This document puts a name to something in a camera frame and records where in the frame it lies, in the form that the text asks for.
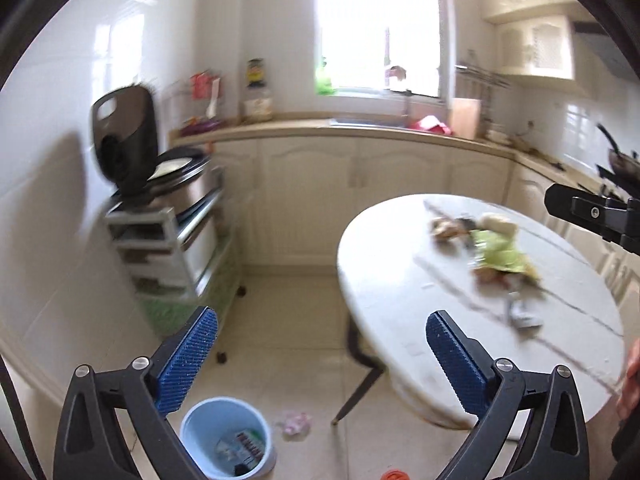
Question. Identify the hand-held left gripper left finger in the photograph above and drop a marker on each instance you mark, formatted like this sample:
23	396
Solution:
187	360

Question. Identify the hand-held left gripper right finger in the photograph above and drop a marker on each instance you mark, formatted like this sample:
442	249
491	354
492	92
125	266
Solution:
457	360

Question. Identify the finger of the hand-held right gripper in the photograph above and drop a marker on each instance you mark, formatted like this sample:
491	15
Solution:
585	210

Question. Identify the blue plastic waste bin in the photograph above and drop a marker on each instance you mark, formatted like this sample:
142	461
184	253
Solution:
200	430

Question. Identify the white grey wrapper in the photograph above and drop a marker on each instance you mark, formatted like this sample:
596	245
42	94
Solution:
522	316

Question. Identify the beige bread piece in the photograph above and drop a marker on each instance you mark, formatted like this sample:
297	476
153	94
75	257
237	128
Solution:
496	222

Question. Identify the green wrapper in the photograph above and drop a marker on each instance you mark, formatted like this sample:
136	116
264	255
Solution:
497	250

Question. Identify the pile of wrappers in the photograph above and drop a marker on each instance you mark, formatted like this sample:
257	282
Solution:
242	450

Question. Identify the brown food scrap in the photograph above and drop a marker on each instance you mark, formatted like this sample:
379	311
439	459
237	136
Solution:
446	227

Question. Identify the person's right forearm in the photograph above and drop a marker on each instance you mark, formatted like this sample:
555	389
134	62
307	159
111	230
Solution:
631	385

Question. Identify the dark frying pan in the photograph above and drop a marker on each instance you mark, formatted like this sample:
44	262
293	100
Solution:
622	162

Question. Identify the round white marble table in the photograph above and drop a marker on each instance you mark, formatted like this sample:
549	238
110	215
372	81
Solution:
400	285

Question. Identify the white rolling storage cart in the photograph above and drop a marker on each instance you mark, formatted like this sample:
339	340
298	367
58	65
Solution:
165	260

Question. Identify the pink crumpled paper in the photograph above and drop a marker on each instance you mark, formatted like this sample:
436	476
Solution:
296	422

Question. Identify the orange round object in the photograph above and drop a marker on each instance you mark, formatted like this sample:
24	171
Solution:
395	475

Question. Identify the wooden cutting board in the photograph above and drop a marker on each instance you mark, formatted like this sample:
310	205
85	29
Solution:
465	119

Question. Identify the range hood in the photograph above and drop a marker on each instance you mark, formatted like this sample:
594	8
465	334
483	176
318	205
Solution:
600	50

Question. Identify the red cloth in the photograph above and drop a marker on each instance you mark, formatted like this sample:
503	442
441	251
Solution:
430	124

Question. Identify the metal faucet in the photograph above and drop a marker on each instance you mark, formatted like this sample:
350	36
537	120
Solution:
404	105

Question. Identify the cream base cabinets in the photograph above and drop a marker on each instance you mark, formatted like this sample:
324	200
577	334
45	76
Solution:
310	190

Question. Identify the dark rice cooker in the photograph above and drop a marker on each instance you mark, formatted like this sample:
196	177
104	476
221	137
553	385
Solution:
127	140

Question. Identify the glass jar with yellow lid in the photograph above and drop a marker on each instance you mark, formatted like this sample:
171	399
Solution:
257	100

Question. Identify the kitchen window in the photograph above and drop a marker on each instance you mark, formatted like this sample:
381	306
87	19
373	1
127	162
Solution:
375	25

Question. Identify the green bottle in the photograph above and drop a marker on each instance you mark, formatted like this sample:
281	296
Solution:
324	80

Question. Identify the wall utensil rack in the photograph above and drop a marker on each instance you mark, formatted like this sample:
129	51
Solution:
482	72

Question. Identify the cream wall cabinets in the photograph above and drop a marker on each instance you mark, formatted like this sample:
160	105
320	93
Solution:
530	35

